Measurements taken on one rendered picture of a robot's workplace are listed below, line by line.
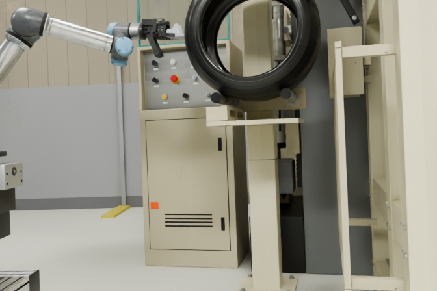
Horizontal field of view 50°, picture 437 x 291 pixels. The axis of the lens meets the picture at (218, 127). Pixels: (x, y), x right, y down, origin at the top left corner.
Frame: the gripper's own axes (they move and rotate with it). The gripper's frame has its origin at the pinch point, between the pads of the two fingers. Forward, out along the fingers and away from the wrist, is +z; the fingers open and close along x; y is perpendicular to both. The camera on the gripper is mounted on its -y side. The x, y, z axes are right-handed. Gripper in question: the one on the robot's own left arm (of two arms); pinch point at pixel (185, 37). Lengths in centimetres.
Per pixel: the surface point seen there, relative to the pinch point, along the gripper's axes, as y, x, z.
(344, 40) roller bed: 3, 19, 67
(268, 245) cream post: -93, 25, 39
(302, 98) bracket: -23, 24, 50
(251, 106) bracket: -27.9, 23.6, 27.3
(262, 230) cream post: -86, 25, 36
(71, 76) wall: -2, 251, -204
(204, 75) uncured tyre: -17.1, -9.5, 12.4
